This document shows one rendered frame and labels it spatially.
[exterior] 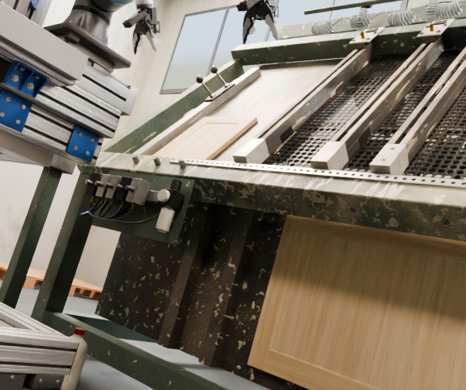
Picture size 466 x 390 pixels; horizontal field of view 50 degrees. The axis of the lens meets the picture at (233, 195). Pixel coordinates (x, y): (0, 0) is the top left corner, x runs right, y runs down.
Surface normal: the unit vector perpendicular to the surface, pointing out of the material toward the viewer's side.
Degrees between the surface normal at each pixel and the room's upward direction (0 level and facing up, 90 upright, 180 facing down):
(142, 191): 90
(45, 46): 90
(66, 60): 90
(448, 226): 142
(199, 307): 90
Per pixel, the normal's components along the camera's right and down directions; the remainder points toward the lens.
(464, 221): -0.58, 0.55
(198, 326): -0.59, -0.30
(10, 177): 0.76, 0.10
